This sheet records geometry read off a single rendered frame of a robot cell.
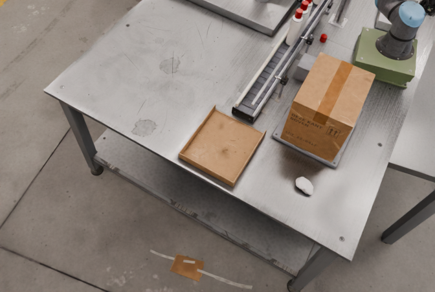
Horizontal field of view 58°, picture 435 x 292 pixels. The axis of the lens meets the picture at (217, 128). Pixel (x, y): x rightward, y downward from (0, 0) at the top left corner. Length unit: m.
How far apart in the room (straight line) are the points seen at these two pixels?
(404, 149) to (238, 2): 1.14
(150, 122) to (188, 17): 0.71
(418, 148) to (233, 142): 0.83
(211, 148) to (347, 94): 0.59
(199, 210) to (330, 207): 0.83
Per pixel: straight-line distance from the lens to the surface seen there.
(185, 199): 2.25
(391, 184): 2.86
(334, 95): 1.59
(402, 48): 2.15
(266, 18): 2.19
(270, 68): 1.94
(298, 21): 1.97
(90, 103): 1.88
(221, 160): 1.67
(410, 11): 2.08
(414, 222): 2.35
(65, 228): 2.54
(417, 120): 2.07
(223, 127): 1.75
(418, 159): 1.94
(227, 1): 2.27
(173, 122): 1.77
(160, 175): 2.32
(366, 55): 2.11
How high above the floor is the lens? 2.29
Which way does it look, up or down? 56 degrees down
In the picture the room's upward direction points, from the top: 6 degrees clockwise
